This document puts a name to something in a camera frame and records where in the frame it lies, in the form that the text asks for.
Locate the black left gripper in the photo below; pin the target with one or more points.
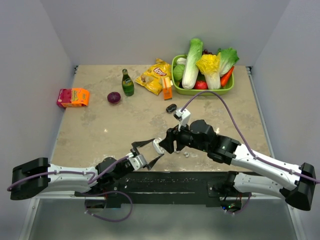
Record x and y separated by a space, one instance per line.
139 144

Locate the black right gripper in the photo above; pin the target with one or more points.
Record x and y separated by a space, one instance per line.
173 134

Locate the white earbud charging case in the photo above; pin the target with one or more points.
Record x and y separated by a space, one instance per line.
157 147

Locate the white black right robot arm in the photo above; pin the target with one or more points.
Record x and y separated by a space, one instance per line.
291 182

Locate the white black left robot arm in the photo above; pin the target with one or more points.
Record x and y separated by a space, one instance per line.
40 176

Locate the black earbud charging case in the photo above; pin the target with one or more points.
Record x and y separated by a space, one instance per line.
171 108

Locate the orange juice carton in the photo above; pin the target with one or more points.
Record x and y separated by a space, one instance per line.
167 88

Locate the red apple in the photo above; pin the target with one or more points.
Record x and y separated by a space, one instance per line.
200 85

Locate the red onion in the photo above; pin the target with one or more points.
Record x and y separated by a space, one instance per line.
114 97

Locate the yellow Lays chips bag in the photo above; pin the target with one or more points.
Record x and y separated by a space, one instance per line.
151 79

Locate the long napa cabbage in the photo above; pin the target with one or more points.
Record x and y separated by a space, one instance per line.
191 70

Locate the round green cabbage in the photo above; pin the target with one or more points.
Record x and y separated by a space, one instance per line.
178 72

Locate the green glass bottle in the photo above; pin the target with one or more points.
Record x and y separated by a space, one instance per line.
127 83

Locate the orange carrot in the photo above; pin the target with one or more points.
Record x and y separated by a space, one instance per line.
225 78

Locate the yellow leaf cabbage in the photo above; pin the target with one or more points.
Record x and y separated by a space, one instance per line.
209 66

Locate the dark purple grapes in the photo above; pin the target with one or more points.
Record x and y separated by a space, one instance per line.
206 52

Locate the pink orange snack box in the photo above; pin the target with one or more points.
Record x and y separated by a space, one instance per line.
73 97

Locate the green leaf lettuce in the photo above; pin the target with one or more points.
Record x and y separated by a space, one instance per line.
228 58

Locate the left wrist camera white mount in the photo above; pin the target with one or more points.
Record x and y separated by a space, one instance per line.
137 161

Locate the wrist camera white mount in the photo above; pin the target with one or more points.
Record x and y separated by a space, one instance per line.
183 116
137 161

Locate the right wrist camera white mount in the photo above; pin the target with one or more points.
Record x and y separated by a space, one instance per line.
183 116

